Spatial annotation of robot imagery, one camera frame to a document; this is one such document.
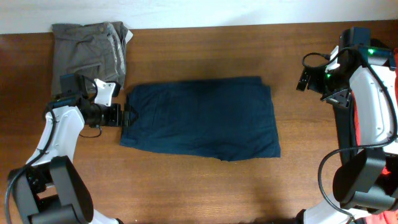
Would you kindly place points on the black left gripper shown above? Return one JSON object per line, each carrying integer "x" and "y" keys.
{"x": 115, "y": 120}

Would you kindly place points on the folded grey cargo shorts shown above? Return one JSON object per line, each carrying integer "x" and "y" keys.
{"x": 94, "y": 51}

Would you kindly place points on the red t-shirt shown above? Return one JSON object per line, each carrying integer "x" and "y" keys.
{"x": 387, "y": 217}

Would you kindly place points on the dark navy blue shorts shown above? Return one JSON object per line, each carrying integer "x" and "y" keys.
{"x": 230, "y": 119}

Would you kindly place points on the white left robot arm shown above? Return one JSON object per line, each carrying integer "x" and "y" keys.
{"x": 48, "y": 189}

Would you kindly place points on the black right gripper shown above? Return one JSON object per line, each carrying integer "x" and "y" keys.
{"x": 317, "y": 73}

